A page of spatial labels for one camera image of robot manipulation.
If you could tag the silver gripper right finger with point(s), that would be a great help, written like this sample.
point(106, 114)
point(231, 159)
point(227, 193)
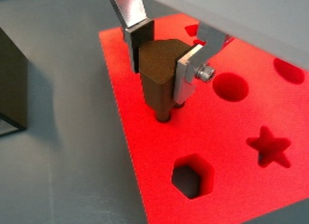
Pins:
point(191, 65)

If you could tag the red foam shape board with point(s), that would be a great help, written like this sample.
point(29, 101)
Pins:
point(229, 159)

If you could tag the dark grey curved foam block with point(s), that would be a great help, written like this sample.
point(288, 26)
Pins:
point(13, 87)

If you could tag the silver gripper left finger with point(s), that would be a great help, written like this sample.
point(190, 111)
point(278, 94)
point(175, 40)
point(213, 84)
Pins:
point(138, 27)

